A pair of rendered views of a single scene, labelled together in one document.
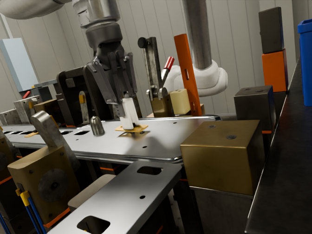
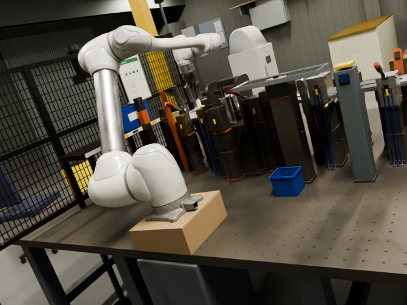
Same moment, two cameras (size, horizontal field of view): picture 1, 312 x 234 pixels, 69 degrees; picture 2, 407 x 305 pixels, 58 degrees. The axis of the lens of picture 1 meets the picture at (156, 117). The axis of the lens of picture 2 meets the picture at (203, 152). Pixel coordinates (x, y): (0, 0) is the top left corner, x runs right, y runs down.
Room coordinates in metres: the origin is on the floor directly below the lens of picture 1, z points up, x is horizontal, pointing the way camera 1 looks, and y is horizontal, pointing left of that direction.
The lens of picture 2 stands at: (2.72, 0.09, 1.35)
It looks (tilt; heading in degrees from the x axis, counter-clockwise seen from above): 15 degrees down; 182
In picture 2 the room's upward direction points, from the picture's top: 17 degrees counter-clockwise
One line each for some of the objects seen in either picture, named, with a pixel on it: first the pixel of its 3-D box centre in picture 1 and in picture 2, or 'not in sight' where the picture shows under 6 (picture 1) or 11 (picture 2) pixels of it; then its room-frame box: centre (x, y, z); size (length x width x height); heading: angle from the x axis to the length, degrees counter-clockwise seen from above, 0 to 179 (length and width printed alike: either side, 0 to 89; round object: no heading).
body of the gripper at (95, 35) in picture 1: (107, 47); (190, 80); (0.53, 0.07, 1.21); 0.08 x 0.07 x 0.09; 143
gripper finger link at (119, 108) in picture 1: (116, 107); not in sight; (0.51, 0.08, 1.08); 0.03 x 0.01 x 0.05; 143
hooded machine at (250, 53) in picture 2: not in sight; (252, 62); (-5.46, 1.40, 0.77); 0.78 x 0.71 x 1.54; 54
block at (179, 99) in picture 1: (191, 152); (184, 140); (0.58, -0.07, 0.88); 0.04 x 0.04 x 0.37; 53
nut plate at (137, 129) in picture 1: (130, 126); not in sight; (0.53, 0.07, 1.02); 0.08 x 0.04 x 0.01; 53
